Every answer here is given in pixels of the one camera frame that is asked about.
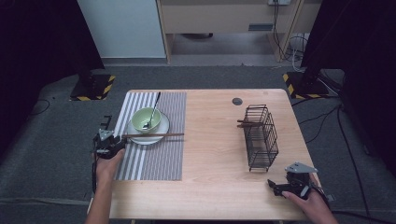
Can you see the black yellow striped stand base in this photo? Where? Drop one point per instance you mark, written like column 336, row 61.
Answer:
column 93, row 90
column 306, row 88

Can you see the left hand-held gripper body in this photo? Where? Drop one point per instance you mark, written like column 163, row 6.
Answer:
column 107, row 147

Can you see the grey vent grille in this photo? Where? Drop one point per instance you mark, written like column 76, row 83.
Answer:
column 261, row 27

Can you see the white cabinet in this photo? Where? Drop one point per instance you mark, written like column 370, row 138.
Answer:
column 121, row 28

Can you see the dark round object under desk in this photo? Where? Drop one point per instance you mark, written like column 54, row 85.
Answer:
column 196, row 35

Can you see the light wooden desk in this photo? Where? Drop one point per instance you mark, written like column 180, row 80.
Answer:
column 218, row 15

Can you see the black curtain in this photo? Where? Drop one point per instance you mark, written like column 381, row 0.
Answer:
column 37, row 62
column 358, row 62

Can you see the grey tape piece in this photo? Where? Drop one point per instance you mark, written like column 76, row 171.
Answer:
column 330, row 197
column 88, row 196

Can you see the person's right hand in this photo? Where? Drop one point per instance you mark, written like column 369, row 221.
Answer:
column 311, row 205

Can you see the green bowl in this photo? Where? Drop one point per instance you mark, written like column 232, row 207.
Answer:
column 140, row 119

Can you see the grey round table grommet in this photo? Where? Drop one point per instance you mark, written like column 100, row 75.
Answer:
column 237, row 101

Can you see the white plate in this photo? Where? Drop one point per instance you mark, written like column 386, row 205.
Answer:
column 146, row 140

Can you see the metal spoon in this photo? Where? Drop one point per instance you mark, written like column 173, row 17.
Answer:
column 153, row 112

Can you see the grey striped placemat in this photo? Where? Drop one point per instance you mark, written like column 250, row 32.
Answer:
column 158, row 161

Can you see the person's left hand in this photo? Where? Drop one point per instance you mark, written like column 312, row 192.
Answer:
column 107, row 169

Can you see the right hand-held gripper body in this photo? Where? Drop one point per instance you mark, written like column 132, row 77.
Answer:
column 297, row 180

